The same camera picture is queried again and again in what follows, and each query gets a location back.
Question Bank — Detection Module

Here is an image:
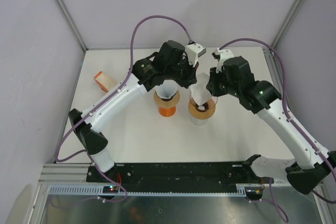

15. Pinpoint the pink glass dripper cone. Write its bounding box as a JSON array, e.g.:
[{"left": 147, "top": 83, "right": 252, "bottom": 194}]
[{"left": 190, "top": 94, "right": 218, "bottom": 112}]

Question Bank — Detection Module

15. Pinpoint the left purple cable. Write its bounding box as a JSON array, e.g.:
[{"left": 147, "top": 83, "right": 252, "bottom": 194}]
[{"left": 55, "top": 15, "right": 195, "bottom": 204}]

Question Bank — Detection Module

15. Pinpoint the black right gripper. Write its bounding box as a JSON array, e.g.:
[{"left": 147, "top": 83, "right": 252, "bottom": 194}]
[{"left": 206, "top": 65, "right": 240, "bottom": 98}]

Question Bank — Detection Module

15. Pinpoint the clear glass carafe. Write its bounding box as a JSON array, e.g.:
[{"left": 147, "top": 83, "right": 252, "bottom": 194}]
[{"left": 191, "top": 115, "right": 208, "bottom": 126}]

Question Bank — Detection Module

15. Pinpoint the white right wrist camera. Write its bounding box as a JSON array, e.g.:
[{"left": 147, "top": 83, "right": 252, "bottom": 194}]
[{"left": 212, "top": 48, "right": 234, "bottom": 73}]

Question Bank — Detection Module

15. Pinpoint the white slotted cable duct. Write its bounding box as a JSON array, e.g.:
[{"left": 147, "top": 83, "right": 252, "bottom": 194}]
[{"left": 48, "top": 185, "right": 123, "bottom": 196}]

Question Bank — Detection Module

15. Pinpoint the purple cable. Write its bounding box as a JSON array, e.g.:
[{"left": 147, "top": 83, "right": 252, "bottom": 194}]
[
  {"left": 55, "top": 15, "right": 195, "bottom": 204},
  {"left": 219, "top": 38, "right": 336, "bottom": 222}
]

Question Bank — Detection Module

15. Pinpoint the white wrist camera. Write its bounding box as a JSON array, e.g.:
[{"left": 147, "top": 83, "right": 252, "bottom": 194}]
[
  {"left": 212, "top": 48, "right": 234, "bottom": 73},
  {"left": 185, "top": 43, "right": 206, "bottom": 67}
]

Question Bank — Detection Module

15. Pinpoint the white paper coffee filter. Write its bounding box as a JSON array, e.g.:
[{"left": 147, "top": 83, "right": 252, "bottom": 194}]
[{"left": 155, "top": 80, "right": 178, "bottom": 101}]

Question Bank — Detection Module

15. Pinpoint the orange glass flask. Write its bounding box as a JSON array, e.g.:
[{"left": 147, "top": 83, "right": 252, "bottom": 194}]
[{"left": 159, "top": 106, "right": 176, "bottom": 117}]

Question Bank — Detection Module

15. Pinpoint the orange coffee filter box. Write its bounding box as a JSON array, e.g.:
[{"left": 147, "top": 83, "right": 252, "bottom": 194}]
[{"left": 94, "top": 71, "right": 118, "bottom": 93}]

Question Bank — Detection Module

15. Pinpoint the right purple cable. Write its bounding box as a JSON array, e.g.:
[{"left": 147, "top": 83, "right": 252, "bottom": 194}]
[{"left": 219, "top": 38, "right": 336, "bottom": 222}]

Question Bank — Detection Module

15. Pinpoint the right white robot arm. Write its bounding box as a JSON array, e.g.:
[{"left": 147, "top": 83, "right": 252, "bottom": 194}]
[{"left": 206, "top": 54, "right": 335, "bottom": 195}]

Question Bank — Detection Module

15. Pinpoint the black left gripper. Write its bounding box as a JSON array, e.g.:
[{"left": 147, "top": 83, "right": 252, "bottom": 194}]
[{"left": 165, "top": 56, "right": 199, "bottom": 89}]

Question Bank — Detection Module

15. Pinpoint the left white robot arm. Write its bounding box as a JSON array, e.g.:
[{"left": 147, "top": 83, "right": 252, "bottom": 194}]
[{"left": 69, "top": 40, "right": 206, "bottom": 182}]

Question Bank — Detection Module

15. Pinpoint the aluminium frame rail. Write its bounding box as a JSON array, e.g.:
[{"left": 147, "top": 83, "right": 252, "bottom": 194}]
[{"left": 39, "top": 164, "right": 89, "bottom": 184}]

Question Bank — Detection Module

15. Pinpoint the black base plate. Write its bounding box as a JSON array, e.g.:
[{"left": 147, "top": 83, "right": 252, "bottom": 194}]
[{"left": 86, "top": 161, "right": 270, "bottom": 194}]

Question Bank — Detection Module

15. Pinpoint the wooden dripper ring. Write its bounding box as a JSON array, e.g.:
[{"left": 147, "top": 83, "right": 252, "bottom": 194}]
[
  {"left": 187, "top": 100, "right": 217, "bottom": 120},
  {"left": 153, "top": 90, "right": 181, "bottom": 109}
]

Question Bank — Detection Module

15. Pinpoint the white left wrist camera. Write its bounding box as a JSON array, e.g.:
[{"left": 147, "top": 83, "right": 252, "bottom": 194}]
[{"left": 185, "top": 43, "right": 206, "bottom": 67}]

